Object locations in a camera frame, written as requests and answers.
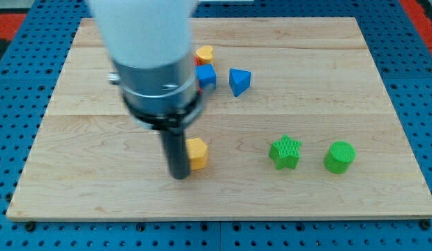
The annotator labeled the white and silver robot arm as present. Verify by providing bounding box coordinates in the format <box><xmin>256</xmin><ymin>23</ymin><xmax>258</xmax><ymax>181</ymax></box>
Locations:
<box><xmin>87</xmin><ymin>0</ymin><xmax>203</xmax><ymax>131</ymax></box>

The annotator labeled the yellow hexagon block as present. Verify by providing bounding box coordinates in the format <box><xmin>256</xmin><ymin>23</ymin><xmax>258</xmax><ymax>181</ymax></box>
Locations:
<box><xmin>186</xmin><ymin>137</ymin><xmax>209</xmax><ymax>170</ymax></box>

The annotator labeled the red star block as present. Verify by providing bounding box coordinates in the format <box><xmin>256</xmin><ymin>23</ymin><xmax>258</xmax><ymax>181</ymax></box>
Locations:
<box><xmin>193</xmin><ymin>56</ymin><xmax>202</xmax><ymax>93</ymax></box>

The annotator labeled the green star block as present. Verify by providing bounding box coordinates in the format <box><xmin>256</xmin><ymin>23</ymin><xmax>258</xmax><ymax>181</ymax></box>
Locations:
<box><xmin>269</xmin><ymin>134</ymin><xmax>302</xmax><ymax>170</ymax></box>

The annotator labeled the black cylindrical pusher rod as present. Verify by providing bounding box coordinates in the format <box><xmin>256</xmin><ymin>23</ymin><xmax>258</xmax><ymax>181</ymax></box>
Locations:
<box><xmin>160</xmin><ymin>128</ymin><xmax>191</xmax><ymax>180</ymax></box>

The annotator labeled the blue cube block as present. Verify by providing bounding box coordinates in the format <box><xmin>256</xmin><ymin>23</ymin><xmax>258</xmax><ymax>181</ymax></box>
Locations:
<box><xmin>195</xmin><ymin>64</ymin><xmax>217</xmax><ymax>89</ymax></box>

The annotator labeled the blue triangle block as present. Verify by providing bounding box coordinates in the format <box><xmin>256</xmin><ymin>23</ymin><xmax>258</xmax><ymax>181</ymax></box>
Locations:
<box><xmin>229</xmin><ymin>68</ymin><xmax>251</xmax><ymax>97</ymax></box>

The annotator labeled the yellow heart block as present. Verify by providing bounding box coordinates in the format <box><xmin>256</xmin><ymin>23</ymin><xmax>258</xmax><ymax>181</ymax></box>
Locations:
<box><xmin>195</xmin><ymin>45</ymin><xmax>214</xmax><ymax>65</ymax></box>

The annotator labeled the light wooden board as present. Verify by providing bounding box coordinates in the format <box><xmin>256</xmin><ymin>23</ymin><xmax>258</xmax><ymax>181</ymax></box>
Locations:
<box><xmin>7</xmin><ymin>17</ymin><xmax>432</xmax><ymax>222</ymax></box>

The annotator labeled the green cylinder block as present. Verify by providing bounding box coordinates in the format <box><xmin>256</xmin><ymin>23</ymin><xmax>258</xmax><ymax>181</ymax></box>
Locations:
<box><xmin>323</xmin><ymin>141</ymin><xmax>356</xmax><ymax>174</ymax></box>

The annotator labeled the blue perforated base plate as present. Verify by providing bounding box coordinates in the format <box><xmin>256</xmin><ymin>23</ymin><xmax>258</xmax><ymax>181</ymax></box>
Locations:
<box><xmin>0</xmin><ymin>0</ymin><xmax>432</xmax><ymax>250</ymax></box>

